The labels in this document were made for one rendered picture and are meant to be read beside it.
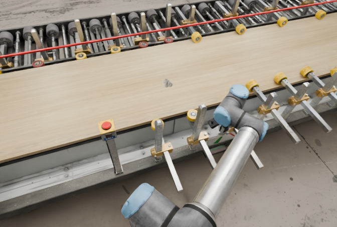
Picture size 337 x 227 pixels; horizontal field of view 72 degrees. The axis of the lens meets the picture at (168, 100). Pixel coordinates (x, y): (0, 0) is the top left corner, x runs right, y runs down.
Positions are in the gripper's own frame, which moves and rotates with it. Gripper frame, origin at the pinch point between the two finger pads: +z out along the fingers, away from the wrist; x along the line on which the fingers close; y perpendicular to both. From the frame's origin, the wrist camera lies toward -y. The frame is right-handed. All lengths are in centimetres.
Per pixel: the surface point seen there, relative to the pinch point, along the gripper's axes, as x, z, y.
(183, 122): 27.8, 25.0, -9.2
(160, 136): 6.1, -3.5, -35.4
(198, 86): 43.8, 8.0, 7.6
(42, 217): 20, 98, -132
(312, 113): -6, 2, 67
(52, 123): 43, 8, -94
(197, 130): 6.0, 1.4, -11.8
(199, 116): 6.6, -12.7, -12.5
